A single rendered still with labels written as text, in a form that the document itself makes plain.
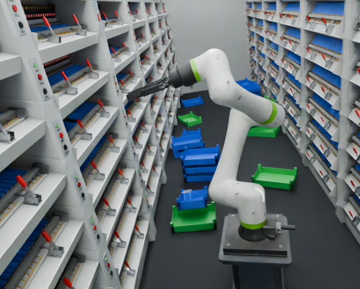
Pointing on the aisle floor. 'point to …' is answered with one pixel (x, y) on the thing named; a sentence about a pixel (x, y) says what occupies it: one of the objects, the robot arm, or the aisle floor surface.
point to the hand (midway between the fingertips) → (135, 94)
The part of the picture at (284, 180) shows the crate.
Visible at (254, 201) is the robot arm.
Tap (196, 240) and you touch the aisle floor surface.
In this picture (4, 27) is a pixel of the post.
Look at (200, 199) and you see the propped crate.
